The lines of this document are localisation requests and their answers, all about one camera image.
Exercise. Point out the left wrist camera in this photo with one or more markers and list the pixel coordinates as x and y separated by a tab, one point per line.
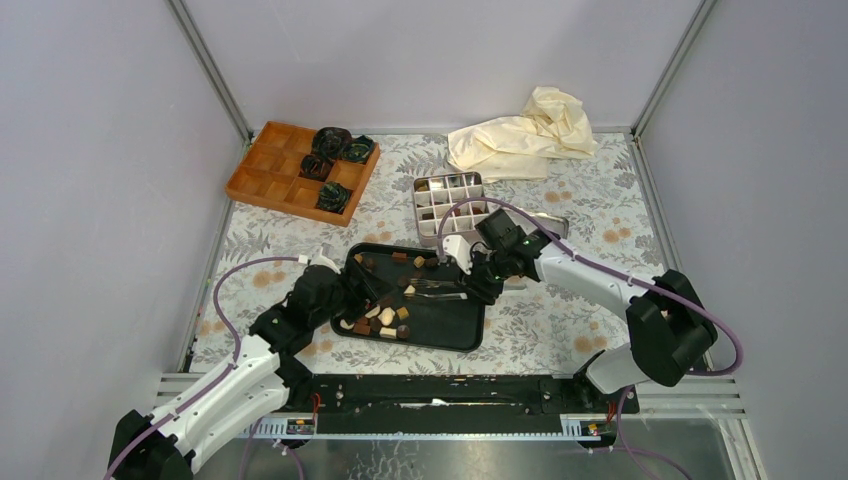
319	258

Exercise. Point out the silver metal tray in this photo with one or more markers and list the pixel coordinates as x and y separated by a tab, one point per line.
527	221

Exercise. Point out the metal serving tongs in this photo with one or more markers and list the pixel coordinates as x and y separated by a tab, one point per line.
434	290

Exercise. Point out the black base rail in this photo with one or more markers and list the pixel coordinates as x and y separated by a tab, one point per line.
503	405

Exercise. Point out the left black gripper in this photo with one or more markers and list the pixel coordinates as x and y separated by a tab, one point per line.
373	290

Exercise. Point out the orange compartment box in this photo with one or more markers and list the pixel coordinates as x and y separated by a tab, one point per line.
271	175

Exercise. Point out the black plastic tray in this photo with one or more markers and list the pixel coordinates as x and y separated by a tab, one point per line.
445	325

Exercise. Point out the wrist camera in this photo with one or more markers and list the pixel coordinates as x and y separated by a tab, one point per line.
458	249
319	258

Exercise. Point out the floral table mat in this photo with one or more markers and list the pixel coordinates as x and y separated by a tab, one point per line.
541	329

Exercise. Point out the white oval chocolate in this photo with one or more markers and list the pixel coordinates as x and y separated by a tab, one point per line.
374	313

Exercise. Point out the dark paper cup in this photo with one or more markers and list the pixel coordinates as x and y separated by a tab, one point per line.
315	167
358	150
333	197
330	142

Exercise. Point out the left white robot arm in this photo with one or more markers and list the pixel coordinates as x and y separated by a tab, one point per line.
262	374

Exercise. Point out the pink grid box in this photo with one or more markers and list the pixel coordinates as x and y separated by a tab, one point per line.
434	196

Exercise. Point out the cream cloth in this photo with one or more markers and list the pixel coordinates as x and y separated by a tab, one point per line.
553	125

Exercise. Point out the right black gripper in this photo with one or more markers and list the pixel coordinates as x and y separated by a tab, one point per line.
476	289

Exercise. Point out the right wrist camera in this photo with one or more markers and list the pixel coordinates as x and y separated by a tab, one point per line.
458	249

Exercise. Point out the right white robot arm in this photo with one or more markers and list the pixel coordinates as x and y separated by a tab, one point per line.
668	329

